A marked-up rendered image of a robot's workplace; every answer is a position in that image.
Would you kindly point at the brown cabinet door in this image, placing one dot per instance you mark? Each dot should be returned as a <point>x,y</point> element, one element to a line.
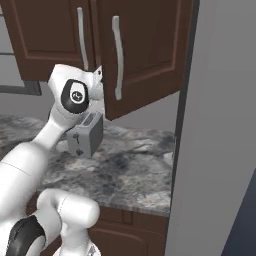
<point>46,30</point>
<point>150,50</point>

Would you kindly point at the brown base cabinet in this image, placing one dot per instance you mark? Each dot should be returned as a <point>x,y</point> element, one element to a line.
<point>133,233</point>

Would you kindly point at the grey fridge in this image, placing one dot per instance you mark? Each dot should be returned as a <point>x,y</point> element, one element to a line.
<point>213,133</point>

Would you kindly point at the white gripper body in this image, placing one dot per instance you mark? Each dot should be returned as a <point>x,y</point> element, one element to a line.
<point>96,85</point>

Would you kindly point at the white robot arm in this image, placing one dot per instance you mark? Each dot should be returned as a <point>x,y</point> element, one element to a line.
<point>23,173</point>

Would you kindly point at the grey toaster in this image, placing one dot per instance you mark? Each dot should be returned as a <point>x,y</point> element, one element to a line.
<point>87,138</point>

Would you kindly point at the grey window frame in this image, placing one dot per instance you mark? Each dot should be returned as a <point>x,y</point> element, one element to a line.
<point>20,87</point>

